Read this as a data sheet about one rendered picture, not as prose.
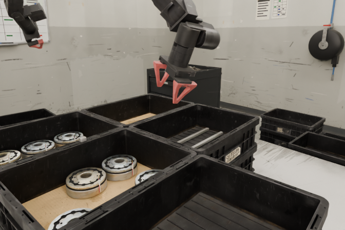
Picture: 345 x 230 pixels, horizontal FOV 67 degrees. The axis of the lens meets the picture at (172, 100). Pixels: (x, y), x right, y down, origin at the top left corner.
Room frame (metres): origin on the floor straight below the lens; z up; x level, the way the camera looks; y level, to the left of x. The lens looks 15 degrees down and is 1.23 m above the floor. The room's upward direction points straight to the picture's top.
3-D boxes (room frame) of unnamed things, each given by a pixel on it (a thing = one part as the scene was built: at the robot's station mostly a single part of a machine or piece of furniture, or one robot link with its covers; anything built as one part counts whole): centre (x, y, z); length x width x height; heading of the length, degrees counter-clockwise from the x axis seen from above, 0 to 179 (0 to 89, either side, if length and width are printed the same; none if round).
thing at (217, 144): (0.87, -0.09, 0.92); 0.40 x 0.30 x 0.02; 139
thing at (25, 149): (0.81, 0.46, 0.86); 0.10 x 0.10 x 0.01
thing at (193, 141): (0.87, -0.09, 0.87); 0.40 x 0.30 x 0.11; 139
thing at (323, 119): (1.96, -0.95, 0.37); 0.40 x 0.30 x 0.45; 43
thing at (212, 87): (2.55, -0.12, 0.45); 0.60 x 0.45 x 0.90; 133
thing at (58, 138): (0.90, 0.38, 0.86); 0.10 x 0.10 x 0.01
